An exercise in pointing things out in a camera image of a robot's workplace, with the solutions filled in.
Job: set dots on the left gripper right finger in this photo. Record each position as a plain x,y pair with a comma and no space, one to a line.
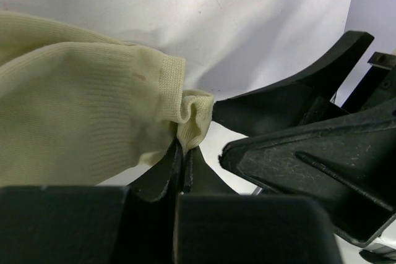
214,224

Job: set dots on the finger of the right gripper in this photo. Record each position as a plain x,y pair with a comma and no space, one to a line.
298,100
347,164

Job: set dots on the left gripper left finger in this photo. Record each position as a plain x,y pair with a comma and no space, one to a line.
94,224

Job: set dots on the pale green ankle sock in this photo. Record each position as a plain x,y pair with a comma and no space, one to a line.
78,107

